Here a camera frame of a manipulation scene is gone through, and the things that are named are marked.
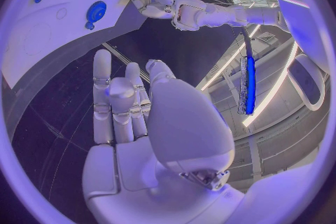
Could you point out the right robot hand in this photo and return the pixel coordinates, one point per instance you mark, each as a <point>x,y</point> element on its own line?
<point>183,123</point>

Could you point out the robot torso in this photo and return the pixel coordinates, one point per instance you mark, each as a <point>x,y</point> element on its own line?
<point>296,7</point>

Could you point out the white task board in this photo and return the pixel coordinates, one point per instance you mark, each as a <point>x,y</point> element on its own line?
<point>65,18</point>

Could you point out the blue short cylinder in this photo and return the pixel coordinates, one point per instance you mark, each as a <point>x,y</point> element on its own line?
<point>89,25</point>

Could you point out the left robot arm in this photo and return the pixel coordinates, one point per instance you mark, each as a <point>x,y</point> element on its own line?
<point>223,14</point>

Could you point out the blue gear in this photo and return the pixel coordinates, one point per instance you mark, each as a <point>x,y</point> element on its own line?
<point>96,11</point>

